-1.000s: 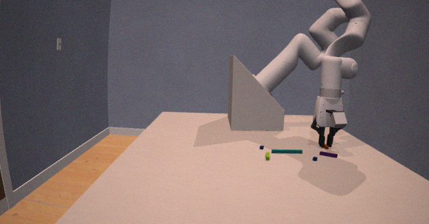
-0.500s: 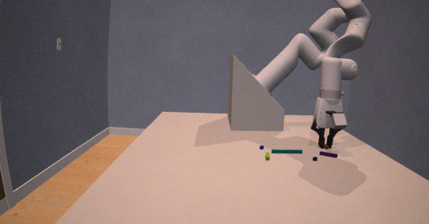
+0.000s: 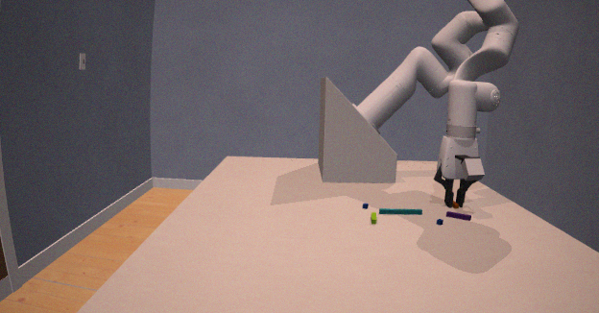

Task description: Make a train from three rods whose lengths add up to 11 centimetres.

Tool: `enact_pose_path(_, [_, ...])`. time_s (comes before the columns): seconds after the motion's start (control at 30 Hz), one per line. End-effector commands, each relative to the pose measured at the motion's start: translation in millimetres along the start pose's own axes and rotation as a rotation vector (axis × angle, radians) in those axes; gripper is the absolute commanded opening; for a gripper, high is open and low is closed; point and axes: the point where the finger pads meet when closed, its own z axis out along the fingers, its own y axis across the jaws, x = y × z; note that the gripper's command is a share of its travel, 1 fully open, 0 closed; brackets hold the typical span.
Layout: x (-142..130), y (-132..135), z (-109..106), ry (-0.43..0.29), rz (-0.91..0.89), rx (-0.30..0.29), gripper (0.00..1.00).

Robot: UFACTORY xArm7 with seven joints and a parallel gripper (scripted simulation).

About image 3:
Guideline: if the purple rod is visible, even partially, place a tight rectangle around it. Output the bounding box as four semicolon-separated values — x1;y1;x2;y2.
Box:
446;211;471;221

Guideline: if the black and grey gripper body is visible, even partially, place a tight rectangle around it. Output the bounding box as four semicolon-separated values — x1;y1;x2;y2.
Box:
437;135;479;180

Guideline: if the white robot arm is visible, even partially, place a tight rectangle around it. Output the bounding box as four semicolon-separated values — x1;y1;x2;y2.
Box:
353;0;519;138

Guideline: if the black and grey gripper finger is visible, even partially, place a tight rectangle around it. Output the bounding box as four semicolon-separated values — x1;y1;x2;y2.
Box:
434;164;454;207
456;180;477;207

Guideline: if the turquoise rod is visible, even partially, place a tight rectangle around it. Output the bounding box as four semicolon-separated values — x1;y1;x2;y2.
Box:
379;208;422;215

